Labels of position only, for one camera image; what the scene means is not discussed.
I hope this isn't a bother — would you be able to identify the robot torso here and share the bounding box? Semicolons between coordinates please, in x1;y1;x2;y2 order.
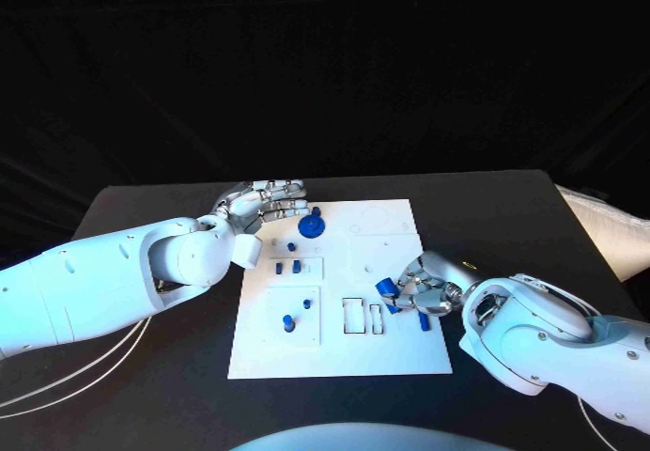
230;422;491;451

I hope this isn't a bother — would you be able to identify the white task board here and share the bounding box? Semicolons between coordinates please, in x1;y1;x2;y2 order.
226;198;453;381

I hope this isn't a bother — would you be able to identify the white cloth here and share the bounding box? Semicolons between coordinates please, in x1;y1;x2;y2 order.
554;183;650;283

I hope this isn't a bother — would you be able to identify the blue gear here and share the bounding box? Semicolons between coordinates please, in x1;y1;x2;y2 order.
296;214;327;239

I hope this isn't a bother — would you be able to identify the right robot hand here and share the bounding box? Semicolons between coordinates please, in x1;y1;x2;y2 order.
379;250;482;318

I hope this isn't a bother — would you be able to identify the white cable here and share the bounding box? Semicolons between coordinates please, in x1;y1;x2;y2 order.
0;317;154;420
577;397;618;451
0;320;142;408

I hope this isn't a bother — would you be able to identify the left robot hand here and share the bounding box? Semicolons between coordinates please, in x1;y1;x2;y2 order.
210;179;311;236

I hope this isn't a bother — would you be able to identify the thick blue cylinder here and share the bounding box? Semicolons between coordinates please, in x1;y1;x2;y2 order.
373;276;404;316

